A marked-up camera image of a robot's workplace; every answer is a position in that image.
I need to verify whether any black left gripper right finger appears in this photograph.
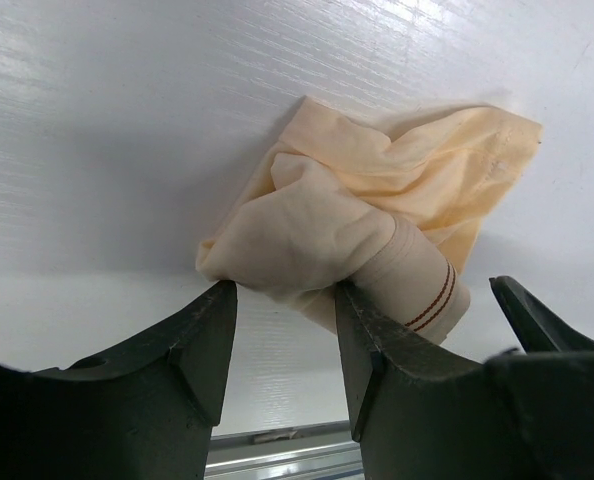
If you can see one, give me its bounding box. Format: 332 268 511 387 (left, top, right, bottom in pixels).
335 282 594 479

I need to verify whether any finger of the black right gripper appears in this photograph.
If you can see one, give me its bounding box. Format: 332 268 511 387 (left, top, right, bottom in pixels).
489 276 594 353

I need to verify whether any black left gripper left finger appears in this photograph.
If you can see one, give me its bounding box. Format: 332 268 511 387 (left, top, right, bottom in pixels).
0 281 237 479

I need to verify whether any peach underwear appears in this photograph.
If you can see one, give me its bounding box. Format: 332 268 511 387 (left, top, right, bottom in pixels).
196 98 542 344

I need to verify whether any aluminium front rail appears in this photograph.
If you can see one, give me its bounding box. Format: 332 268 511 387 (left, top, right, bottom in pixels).
204 421 364 480

